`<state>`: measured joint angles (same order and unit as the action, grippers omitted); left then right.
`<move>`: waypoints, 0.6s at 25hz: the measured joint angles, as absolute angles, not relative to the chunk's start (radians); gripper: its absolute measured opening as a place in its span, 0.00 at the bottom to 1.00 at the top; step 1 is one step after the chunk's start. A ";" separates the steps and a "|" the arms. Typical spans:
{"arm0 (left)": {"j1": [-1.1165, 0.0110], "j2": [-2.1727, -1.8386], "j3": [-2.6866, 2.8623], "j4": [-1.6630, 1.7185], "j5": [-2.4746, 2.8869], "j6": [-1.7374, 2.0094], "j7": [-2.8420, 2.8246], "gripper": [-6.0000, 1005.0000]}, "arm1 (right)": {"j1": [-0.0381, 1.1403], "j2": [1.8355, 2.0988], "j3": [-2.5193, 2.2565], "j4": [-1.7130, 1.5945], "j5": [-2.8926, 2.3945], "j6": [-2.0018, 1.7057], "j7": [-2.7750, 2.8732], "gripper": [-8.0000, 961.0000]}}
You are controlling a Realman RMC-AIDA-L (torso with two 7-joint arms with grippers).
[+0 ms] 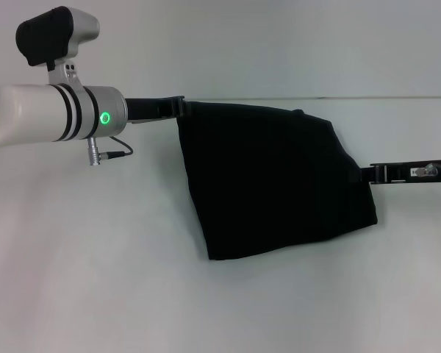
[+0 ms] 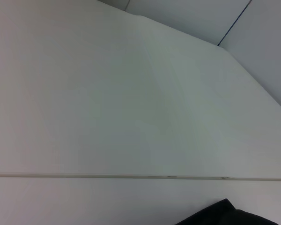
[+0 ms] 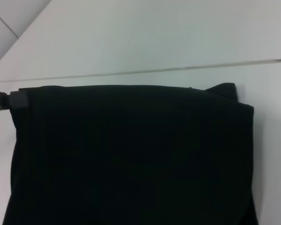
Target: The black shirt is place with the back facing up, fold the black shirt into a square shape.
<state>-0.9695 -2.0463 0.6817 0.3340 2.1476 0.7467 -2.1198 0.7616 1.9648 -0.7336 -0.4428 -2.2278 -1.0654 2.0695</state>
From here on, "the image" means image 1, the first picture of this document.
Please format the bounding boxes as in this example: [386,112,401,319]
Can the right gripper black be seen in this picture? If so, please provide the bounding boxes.
[348,158,441,185]

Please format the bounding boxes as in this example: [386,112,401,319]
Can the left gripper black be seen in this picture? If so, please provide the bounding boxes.
[123,95,187,125]

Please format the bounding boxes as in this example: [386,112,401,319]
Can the black shirt with white print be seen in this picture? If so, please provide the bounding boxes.
[176,99,379,262]

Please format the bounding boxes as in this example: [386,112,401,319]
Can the left gripper grey cable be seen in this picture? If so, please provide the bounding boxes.
[87,135,135,167]

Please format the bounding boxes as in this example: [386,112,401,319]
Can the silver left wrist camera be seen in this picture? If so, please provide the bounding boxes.
[15,5,101,88]

